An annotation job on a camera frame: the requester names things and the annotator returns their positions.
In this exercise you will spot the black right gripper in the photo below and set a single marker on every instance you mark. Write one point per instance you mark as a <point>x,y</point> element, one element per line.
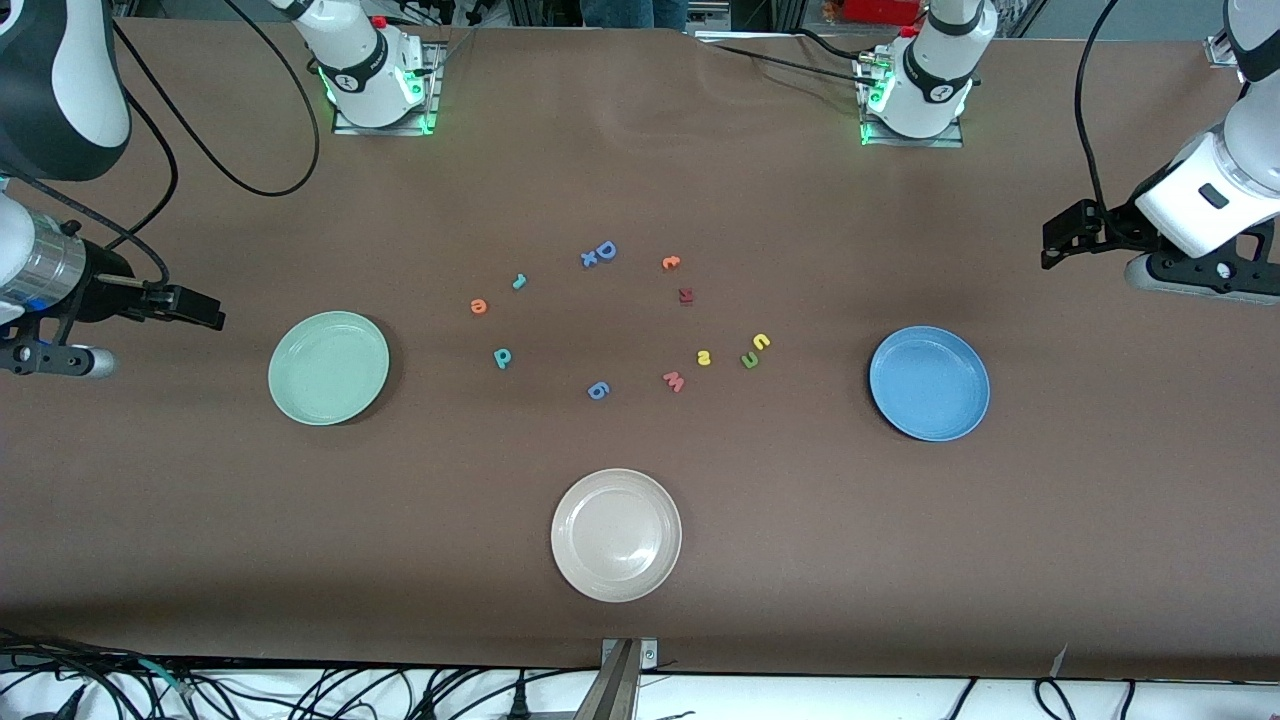
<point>103,283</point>

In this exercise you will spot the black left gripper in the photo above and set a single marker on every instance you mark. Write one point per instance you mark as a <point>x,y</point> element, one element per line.
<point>1118,226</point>

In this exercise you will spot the teal magnet letter p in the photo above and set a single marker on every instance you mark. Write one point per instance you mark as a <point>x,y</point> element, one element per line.
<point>502,357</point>

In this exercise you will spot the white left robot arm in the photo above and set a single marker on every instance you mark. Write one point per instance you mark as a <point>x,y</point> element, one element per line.
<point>930,90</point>

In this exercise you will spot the light green plate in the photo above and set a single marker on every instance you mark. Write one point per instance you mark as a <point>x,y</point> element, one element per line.
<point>328,368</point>

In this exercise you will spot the blue plate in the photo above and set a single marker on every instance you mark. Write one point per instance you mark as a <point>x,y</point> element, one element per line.
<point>930,383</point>

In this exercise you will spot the red box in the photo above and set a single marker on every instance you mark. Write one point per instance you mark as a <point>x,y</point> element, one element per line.
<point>880,10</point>

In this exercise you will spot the blue magnet letter g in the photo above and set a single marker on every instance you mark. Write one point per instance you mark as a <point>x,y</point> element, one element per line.
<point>598,390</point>

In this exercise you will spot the pink magnet letter w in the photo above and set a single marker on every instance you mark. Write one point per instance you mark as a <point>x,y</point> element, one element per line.
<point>674,381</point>

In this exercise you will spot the blue magnet letter D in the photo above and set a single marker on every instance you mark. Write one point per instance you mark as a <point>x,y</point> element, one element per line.
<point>605,250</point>

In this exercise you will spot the brown table cover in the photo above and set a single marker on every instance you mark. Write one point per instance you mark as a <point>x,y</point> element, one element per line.
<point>640,150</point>

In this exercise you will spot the beige plate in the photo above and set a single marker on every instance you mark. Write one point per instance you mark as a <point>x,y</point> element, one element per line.
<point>616,535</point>

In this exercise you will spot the black power plug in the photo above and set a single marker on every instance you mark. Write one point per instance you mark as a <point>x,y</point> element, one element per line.
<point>519,705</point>

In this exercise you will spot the grey metal bar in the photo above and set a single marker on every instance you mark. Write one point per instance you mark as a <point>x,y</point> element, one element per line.
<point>610,695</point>

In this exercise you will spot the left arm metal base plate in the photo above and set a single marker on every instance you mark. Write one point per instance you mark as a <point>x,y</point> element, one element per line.
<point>930,142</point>

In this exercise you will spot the aluminium frame bar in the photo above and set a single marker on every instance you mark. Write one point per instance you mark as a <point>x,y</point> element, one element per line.
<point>1218,50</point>

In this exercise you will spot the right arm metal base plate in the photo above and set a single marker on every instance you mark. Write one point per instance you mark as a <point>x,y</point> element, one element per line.
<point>432,110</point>

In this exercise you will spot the silver metal bracket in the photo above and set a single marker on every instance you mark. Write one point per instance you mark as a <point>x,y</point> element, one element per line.
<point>648,655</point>

